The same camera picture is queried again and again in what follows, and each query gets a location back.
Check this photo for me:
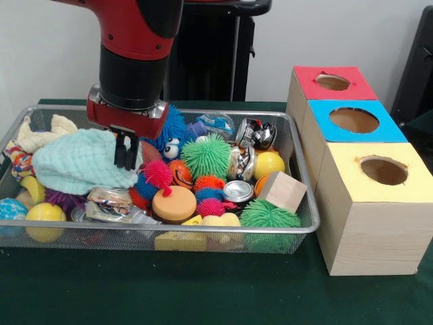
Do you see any yellow foam ball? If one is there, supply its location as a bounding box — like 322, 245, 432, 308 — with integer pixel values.
25, 202, 68, 244

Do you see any purple spiky rubber ball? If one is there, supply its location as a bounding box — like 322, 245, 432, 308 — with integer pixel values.
44, 188, 87, 214

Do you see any dark green table cloth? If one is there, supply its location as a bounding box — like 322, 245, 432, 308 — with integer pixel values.
0, 97, 433, 325

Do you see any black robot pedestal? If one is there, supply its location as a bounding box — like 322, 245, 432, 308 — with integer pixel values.
162, 0, 273, 102

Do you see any wooden box with three holes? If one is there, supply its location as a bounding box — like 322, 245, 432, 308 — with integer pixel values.
286, 65, 429, 276

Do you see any light blue patterned ball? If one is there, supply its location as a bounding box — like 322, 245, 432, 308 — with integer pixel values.
0, 198, 29, 234

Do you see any white cloth with colourful spots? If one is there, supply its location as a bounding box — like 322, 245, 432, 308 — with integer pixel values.
3, 140, 37, 180

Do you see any blue spiky toy with eyes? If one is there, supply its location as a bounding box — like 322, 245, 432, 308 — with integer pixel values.
140, 104, 204, 163

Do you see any cream waffle cloth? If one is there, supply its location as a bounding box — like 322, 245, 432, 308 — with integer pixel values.
15, 114, 78, 153

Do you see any mint green waffle cloth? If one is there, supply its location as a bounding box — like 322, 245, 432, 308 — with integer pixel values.
32, 128, 145, 196

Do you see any green spiky rubber ball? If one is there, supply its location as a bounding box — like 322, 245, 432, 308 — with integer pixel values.
181, 133, 233, 180
240, 199, 302, 253

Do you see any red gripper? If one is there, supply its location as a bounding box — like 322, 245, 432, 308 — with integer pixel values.
86, 84, 170, 171

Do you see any plain wooden cube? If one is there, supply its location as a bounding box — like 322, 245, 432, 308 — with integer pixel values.
260, 171, 309, 215

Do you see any shallow metal mesh bin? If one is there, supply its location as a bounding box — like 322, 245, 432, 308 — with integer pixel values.
0, 104, 321, 255

